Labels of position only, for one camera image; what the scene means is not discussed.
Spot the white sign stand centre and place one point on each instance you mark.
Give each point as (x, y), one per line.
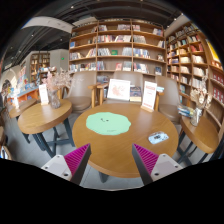
(149, 96)

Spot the white sign stand left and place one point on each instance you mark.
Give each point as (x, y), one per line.
(43, 94)

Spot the glass vase dried flowers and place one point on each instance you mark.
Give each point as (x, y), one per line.
(54, 82)
(202, 98)

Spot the small wooden table far left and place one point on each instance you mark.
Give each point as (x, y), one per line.
(16, 112)

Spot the green mouse pad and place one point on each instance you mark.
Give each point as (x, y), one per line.
(107, 123)

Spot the round wooden table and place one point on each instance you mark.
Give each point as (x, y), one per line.
(39, 118)
(204, 136)
(112, 154)

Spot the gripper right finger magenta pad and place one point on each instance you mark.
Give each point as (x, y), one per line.
(152, 166)

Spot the white picture board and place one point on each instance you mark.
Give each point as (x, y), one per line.
(119, 89)

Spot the round wooden right table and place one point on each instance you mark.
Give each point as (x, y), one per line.
(204, 136)

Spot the round wooden left table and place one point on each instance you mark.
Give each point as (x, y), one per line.
(39, 118)

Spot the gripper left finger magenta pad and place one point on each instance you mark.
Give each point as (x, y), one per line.
(70, 167)

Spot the beige armchair left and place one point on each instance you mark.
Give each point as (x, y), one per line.
(82, 93)

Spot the glass vase dried flowers right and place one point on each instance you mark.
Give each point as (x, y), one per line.
(202, 98)

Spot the large wooden bookshelf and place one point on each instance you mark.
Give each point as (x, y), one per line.
(110, 45)

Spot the round wooden centre table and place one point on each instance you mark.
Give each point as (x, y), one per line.
(112, 154)

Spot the glass vase dried flowers left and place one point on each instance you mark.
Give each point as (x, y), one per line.
(54, 82)

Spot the wooden bookshelf right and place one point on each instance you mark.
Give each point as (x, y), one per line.
(191, 59)

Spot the far wooden bookshelf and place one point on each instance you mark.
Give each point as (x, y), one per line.
(39, 64)

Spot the white sign stand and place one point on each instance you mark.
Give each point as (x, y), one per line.
(149, 96)
(43, 94)

